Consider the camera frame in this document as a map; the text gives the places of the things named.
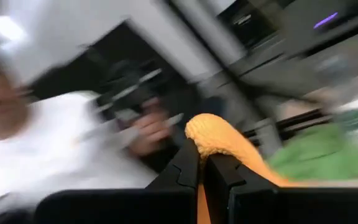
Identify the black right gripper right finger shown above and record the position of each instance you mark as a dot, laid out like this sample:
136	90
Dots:
253	205

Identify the orange microfiber towel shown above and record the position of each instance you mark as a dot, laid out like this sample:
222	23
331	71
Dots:
216	133

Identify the person's hand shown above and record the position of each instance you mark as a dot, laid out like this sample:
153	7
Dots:
151	130

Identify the person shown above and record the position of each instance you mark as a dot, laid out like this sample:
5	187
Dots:
48	149

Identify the black handheld device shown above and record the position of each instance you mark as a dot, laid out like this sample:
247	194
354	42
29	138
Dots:
126	90

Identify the green microfiber towel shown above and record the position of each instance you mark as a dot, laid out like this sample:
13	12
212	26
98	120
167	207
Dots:
319	155

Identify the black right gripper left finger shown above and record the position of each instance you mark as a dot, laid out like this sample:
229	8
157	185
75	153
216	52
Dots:
154	205

